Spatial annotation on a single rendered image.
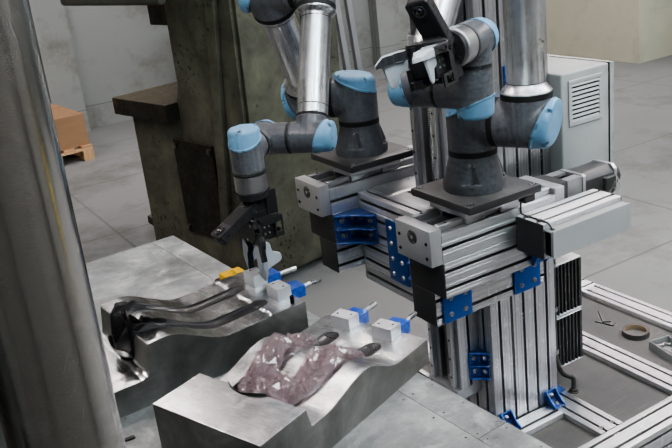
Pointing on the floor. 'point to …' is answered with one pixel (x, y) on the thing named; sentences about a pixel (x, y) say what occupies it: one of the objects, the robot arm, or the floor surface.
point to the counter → (609, 11)
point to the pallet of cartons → (72, 133)
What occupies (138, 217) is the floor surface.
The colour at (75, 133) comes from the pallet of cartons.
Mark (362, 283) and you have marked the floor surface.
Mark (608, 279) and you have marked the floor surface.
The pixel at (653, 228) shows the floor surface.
